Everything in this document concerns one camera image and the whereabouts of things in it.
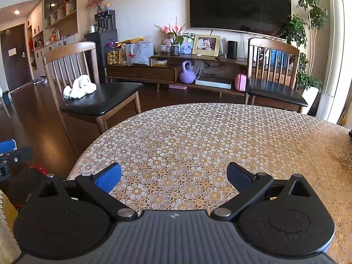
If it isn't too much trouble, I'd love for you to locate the framed photo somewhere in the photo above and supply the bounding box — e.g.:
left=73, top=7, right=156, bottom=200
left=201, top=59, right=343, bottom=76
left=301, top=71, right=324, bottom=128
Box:
left=192, top=34, right=221, bottom=57

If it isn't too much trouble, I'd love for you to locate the right wooden chair black seat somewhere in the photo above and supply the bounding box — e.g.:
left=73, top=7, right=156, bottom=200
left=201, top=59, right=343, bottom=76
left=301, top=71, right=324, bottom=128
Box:
left=244, top=38, right=308, bottom=112

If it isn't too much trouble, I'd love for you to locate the white paper gift bag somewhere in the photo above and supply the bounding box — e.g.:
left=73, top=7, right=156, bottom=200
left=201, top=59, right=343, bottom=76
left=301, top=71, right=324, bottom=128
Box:
left=125, top=42, right=154, bottom=66

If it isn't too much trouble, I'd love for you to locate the white plush toy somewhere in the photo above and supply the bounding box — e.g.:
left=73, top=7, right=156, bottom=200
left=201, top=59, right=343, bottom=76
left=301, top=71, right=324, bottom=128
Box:
left=63, top=75, right=97, bottom=99

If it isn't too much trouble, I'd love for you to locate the dark brown entrance door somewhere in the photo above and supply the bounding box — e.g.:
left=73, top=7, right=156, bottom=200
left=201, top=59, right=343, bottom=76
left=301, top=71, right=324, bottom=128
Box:
left=1, top=24, right=32, bottom=92

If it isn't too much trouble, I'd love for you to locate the white standing air conditioner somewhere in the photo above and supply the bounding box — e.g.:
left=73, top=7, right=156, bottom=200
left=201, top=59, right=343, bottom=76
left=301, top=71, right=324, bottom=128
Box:
left=316, top=0, right=351, bottom=124

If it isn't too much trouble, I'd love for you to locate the wooden wall shelving unit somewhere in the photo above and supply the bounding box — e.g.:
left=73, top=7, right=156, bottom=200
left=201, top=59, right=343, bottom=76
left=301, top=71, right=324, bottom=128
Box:
left=26, top=0, right=78, bottom=78

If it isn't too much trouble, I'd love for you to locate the left wooden chair black seat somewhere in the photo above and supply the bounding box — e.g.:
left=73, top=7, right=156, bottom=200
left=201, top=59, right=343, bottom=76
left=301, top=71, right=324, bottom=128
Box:
left=42, top=41, right=143, bottom=153

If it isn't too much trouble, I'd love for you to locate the wall-mounted black television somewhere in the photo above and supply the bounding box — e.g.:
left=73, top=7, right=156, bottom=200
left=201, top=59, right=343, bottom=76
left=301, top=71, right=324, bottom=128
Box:
left=190, top=0, right=291, bottom=35

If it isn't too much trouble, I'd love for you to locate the wooden chair black seat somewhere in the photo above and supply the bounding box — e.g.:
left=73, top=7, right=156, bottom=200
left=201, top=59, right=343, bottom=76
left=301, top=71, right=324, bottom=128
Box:
left=244, top=38, right=308, bottom=112
left=42, top=41, right=143, bottom=153

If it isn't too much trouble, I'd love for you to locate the pink small case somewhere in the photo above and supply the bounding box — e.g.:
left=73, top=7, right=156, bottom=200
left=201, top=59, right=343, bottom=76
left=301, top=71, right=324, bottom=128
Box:
left=235, top=73, right=247, bottom=92

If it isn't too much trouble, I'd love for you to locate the long wooden TV console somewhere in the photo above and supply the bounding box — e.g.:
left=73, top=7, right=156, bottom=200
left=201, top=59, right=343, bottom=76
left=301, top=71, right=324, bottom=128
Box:
left=105, top=54, right=247, bottom=91

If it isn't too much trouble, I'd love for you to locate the black water dispenser cabinet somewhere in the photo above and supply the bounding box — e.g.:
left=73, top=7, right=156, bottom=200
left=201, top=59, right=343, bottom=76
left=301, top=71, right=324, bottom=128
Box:
left=84, top=10, right=117, bottom=83

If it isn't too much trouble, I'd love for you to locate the black cylindrical speaker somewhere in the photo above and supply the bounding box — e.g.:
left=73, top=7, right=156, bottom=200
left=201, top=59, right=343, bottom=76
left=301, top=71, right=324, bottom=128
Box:
left=227, top=40, right=238, bottom=60

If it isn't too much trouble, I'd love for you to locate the jar of gold chocolates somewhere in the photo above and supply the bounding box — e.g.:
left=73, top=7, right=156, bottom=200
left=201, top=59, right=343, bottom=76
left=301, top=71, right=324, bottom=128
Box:
left=106, top=46, right=127, bottom=66

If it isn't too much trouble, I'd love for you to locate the floral lace tablecloth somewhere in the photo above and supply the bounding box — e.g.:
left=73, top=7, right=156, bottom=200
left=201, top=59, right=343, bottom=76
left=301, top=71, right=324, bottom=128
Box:
left=69, top=103, right=351, bottom=263

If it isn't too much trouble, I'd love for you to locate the white flat set-top box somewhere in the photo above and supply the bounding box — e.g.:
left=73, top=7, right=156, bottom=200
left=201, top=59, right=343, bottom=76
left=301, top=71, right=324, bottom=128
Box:
left=195, top=75, right=231, bottom=89

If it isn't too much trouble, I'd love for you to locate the purple kettlebell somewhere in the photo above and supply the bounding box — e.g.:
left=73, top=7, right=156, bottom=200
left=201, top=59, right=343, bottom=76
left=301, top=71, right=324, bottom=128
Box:
left=179, top=60, right=196, bottom=84

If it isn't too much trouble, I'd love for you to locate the pink flower arrangement in vase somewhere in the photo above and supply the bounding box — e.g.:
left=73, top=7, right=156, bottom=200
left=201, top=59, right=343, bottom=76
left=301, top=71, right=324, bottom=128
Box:
left=154, top=18, right=195, bottom=56

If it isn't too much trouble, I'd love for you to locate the tall green potted plant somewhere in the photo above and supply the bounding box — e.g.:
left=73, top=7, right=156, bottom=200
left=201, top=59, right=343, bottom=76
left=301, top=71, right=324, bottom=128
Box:
left=279, top=0, right=329, bottom=92

